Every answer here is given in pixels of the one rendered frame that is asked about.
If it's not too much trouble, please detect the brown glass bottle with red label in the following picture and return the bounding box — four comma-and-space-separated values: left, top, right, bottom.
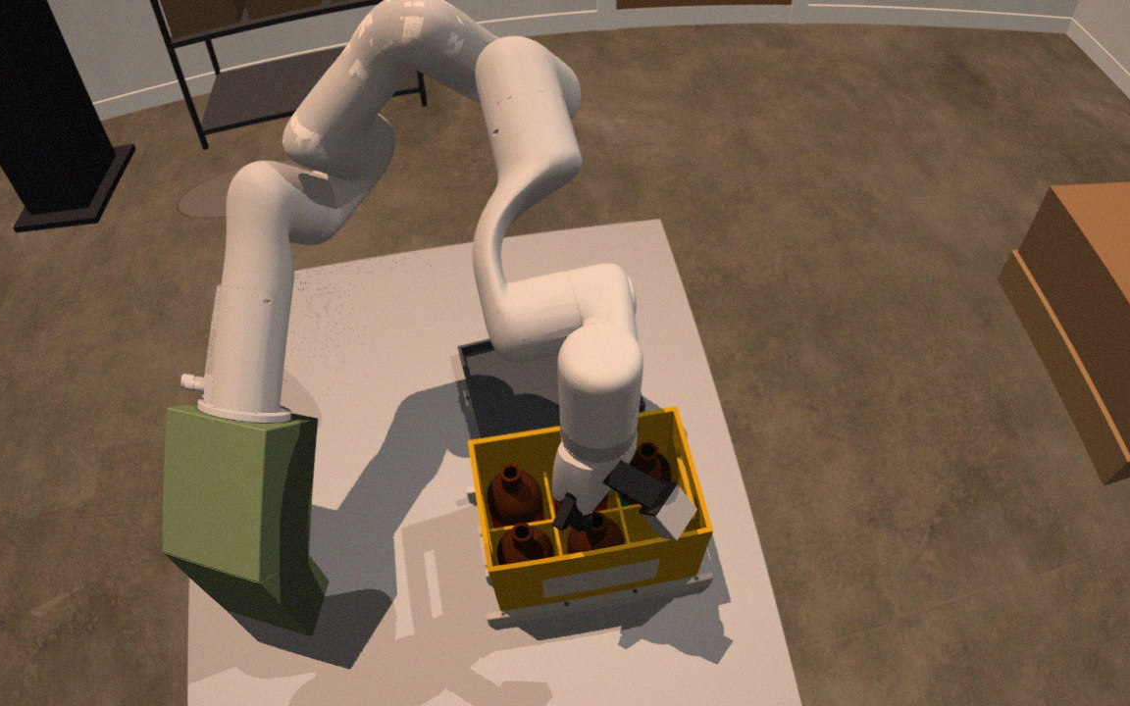
554, 493, 608, 514

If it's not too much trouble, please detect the yellow divided crate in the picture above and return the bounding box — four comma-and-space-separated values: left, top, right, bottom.
468, 406, 713, 611

